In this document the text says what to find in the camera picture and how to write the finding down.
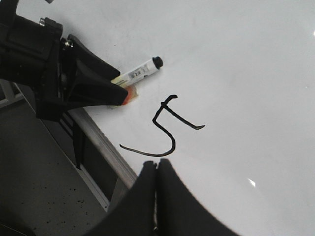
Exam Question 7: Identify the white whiteboard marker with tape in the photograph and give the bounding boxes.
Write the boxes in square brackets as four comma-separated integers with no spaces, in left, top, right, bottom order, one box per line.
[111,56,163,106]

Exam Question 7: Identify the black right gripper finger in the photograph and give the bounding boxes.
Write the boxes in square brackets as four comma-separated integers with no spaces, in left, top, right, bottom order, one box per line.
[85,161,157,236]
[156,159,237,236]
[63,71,128,110]

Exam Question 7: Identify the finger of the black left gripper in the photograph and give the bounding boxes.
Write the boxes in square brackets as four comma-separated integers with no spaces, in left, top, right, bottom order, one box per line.
[67,34,121,80]

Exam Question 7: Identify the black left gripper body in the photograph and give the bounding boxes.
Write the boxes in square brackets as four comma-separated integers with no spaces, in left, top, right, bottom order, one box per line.
[0,0,73,120]

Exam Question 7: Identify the white whiteboard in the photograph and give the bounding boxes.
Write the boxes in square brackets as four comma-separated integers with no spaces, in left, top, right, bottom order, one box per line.
[17,0,315,236]

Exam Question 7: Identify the aluminium whiteboard frame rail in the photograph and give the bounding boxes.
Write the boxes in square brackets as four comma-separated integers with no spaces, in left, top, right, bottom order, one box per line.
[69,108,137,212]

